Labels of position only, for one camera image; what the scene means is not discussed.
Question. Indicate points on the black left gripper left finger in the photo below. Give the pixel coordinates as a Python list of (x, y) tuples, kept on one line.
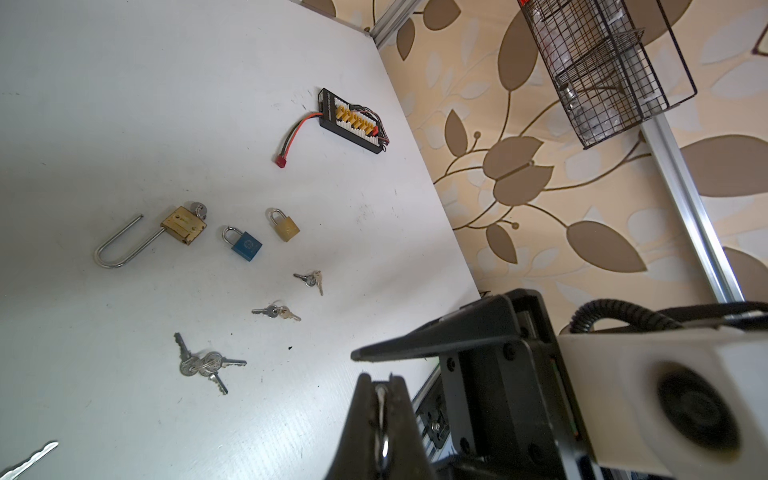
[(357, 453)]

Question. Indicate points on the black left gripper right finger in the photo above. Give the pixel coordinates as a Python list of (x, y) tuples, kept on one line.
[(404, 456)]

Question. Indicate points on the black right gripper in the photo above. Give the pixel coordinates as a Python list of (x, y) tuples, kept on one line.
[(510, 408)]

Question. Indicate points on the blue padlock keys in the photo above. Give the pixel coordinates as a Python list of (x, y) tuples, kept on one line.
[(277, 310)]

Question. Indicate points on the grey padlock keys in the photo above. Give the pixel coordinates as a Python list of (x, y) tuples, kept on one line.
[(208, 366)]

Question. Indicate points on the brass padlock key bunch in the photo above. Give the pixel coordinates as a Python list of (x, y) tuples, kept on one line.
[(311, 280)]

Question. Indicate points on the small brass padlock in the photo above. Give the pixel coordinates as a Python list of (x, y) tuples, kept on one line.
[(283, 225)]

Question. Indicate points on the blue padlock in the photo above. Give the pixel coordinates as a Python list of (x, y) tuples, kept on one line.
[(242, 243)]

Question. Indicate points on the black parallel charging board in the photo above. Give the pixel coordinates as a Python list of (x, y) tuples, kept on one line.
[(353, 122)]

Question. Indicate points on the long shackle brass padlock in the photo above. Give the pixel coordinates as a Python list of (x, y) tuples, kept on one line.
[(185, 224)]

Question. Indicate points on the black padlock open shackle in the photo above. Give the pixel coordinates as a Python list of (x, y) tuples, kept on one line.
[(14, 472)]

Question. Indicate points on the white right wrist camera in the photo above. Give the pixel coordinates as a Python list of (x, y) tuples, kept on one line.
[(690, 404)]

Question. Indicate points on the side wire basket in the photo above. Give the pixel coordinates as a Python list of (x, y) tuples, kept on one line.
[(613, 64)]

